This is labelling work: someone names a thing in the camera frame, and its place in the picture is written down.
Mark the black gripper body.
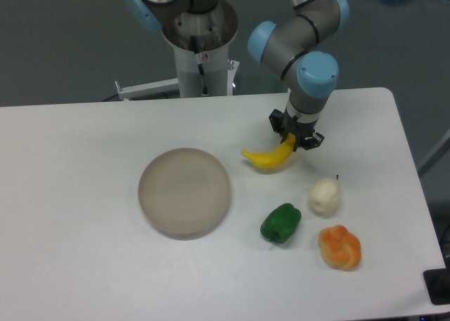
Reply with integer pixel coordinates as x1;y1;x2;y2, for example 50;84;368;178
283;105;319;141

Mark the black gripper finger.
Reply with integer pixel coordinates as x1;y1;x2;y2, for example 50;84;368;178
293;131;324;150
269;109;287;138

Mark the yellow banana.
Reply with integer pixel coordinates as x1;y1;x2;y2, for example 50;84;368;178
241;133;295;169

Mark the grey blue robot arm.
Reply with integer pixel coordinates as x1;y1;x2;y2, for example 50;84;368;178
125;0;349;150

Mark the white garlic bulb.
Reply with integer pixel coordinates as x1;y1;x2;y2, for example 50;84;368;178
307;178;342;218

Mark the green bell pepper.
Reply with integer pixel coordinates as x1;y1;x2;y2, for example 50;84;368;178
260;203;302;244

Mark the orange knotted bread roll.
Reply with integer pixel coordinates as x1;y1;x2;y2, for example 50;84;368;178
319;225;361;271

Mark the beige round plate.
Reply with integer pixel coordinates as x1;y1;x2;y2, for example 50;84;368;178
138;148;231;237

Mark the black box at table edge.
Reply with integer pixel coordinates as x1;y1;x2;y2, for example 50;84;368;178
423;268;449;306

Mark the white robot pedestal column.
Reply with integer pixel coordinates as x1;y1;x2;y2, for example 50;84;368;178
162;0;238;98

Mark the white metal base bracket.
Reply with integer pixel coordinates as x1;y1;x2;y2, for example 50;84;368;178
115;78;179;100

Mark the black cable on pedestal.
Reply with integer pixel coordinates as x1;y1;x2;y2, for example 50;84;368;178
189;35;210;98

